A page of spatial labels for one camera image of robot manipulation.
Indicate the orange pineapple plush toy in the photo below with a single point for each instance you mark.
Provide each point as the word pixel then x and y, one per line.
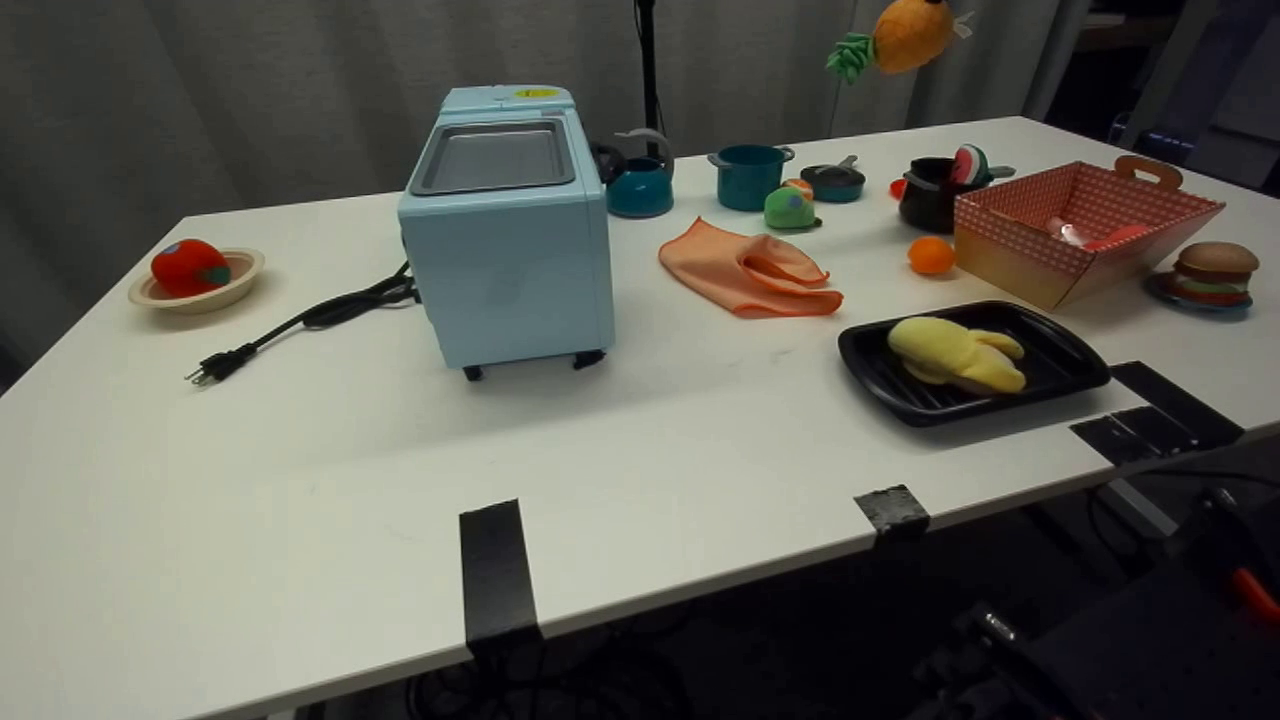
pixel 911 34

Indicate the teal toy kettle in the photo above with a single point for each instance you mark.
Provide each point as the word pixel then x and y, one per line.
pixel 640 195

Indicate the small blue toy pot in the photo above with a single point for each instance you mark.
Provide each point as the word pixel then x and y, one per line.
pixel 750 182

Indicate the green pear plush toy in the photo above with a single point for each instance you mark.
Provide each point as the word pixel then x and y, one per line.
pixel 791 208

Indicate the dark teal toy frying pan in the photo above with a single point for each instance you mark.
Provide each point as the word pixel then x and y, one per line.
pixel 835 182

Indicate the orange fruit toy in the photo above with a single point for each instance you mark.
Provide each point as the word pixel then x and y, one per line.
pixel 932 259

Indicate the yellow banana plush toy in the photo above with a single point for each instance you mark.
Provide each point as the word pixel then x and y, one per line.
pixel 953 355

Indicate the black toy pot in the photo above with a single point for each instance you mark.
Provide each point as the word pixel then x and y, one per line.
pixel 926 202

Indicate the watermelon slice toy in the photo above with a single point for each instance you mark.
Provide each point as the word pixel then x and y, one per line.
pixel 969 164

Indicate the red checkered paper basket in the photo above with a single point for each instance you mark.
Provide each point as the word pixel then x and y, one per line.
pixel 1014 252

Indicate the red tomato plush toy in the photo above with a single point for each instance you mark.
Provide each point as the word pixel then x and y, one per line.
pixel 185 266

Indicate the burger toy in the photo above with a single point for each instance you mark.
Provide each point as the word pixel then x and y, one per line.
pixel 1212 266

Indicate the orange cloth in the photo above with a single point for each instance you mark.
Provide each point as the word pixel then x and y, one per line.
pixel 746 272

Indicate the light blue toaster oven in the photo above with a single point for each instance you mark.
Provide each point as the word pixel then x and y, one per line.
pixel 507 281

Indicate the black rectangular tray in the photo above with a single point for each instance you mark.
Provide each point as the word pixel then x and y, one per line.
pixel 1055 365

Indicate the beige shallow bowl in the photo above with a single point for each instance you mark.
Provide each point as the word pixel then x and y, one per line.
pixel 234 284

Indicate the black camera tripod stand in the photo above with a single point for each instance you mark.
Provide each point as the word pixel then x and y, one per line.
pixel 651 67

